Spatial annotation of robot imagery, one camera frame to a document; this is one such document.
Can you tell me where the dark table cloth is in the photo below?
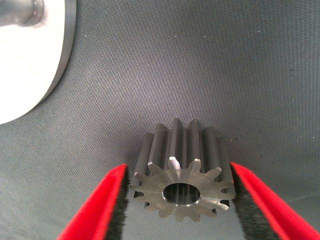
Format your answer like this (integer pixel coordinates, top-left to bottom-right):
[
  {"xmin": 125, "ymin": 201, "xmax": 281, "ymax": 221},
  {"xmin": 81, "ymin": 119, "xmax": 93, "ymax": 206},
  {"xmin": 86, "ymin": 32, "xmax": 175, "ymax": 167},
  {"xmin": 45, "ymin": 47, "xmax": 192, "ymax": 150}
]
[{"xmin": 0, "ymin": 0, "xmax": 320, "ymax": 240}]

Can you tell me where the white round peg plate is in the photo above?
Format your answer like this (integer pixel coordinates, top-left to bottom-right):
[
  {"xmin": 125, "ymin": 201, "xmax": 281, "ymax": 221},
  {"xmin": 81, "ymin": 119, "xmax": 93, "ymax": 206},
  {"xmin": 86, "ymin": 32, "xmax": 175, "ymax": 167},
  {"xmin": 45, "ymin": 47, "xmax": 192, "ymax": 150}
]
[{"xmin": 0, "ymin": 0, "xmax": 77, "ymax": 125}]

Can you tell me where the steel planetary gear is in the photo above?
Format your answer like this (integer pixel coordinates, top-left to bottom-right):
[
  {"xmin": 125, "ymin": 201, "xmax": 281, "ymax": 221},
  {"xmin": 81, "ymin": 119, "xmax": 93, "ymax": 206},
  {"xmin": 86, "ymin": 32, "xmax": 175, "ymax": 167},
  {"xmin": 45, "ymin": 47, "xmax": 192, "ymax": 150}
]
[{"xmin": 130, "ymin": 118, "xmax": 237, "ymax": 223}]

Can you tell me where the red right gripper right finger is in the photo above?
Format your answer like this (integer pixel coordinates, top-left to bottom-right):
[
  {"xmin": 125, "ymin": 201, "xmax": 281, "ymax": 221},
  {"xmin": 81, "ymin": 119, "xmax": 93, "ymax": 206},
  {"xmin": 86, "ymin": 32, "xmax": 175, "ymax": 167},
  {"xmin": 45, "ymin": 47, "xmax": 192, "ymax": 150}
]
[{"xmin": 229, "ymin": 161, "xmax": 320, "ymax": 240}]

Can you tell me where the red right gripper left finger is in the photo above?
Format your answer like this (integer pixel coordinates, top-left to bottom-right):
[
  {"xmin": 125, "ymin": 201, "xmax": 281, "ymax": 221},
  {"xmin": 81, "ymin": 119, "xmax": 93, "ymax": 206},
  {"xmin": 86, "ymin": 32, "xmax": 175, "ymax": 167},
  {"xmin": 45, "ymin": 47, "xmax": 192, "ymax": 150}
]
[{"xmin": 56, "ymin": 163, "xmax": 129, "ymax": 240}]

